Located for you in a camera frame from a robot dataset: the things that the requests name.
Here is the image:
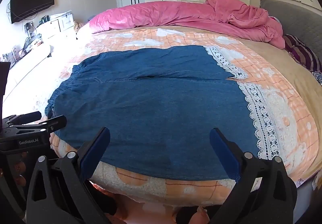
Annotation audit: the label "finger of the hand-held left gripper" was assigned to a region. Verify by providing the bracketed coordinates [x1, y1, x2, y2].
[14, 115, 67, 137]
[2, 112, 42, 125]

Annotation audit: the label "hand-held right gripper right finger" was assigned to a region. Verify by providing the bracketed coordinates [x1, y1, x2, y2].
[209, 128, 298, 224]

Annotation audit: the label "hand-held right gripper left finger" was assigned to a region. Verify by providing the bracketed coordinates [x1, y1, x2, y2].
[26, 127, 111, 224]

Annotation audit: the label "blue denim pants with lace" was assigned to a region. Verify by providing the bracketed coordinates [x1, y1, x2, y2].
[45, 45, 293, 180]

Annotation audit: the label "person's left hand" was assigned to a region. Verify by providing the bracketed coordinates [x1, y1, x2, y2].
[12, 152, 28, 187]

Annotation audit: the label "white drawer cabinet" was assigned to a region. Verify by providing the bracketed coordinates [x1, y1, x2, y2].
[36, 11, 76, 41]

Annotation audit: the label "peach printed fleece blanket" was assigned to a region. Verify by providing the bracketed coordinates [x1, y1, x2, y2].
[45, 26, 320, 207]

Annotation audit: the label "beige bed sheet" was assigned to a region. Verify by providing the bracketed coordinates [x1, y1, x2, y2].
[236, 38, 322, 181]

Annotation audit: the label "blue patterned pillow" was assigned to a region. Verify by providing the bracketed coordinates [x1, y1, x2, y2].
[312, 70, 322, 86]

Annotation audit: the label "purple striped pillow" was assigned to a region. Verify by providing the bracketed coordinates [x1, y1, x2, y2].
[283, 34, 322, 73]

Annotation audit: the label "pink duvet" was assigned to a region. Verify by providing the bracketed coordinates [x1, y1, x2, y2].
[87, 0, 286, 50]

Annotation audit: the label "grey padded headboard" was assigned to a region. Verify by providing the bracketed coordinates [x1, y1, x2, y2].
[259, 0, 322, 73]

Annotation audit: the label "black wall television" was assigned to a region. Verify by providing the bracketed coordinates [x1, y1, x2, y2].
[10, 0, 55, 24]

